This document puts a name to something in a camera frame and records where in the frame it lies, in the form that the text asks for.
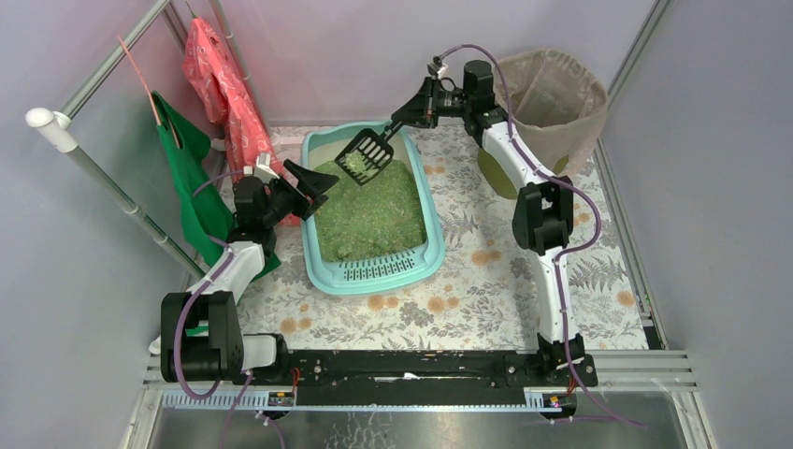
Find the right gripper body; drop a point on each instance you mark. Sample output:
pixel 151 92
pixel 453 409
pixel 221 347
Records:
pixel 419 106

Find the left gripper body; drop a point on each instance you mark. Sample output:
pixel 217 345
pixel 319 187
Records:
pixel 292 193

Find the black litter scoop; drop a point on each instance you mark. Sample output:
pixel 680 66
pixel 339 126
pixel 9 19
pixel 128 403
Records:
pixel 368 154

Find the bin with plastic liner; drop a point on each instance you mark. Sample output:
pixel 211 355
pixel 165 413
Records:
pixel 558 105

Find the teal litter box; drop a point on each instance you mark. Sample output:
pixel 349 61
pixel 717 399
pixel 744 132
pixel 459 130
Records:
pixel 389 272

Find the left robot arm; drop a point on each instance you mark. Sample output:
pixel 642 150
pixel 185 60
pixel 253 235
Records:
pixel 201 339

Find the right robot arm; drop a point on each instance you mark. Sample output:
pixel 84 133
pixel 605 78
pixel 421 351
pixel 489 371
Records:
pixel 542 221

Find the green cat litter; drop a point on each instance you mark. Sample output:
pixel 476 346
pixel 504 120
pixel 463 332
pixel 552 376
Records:
pixel 384 216

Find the green cloth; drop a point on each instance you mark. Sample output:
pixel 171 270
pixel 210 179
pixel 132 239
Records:
pixel 204 217

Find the pink patterned cloth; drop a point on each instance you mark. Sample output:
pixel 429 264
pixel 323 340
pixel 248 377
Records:
pixel 212 72

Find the pink hanger rod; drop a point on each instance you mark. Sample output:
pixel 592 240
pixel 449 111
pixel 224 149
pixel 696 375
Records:
pixel 141 78

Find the white capped metal pole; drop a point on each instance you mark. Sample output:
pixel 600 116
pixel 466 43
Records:
pixel 52 126

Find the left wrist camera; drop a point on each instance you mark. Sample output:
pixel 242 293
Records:
pixel 261 168

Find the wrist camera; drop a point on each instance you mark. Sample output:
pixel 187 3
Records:
pixel 261 168
pixel 437 68

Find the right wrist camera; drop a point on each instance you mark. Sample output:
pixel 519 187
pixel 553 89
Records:
pixel 437 68

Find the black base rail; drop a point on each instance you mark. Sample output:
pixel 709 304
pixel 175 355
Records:
pixel 419 378

